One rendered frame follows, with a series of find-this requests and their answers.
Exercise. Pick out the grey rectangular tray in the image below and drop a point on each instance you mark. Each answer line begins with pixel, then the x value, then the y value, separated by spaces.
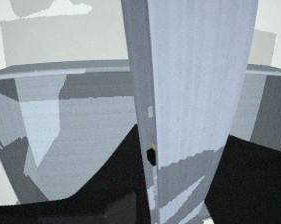
pixel 61 120

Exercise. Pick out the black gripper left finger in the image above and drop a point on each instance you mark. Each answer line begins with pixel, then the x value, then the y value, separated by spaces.
pixel 117 194

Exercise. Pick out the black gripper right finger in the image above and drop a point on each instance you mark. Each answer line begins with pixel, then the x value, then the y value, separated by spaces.
pixel 246 188

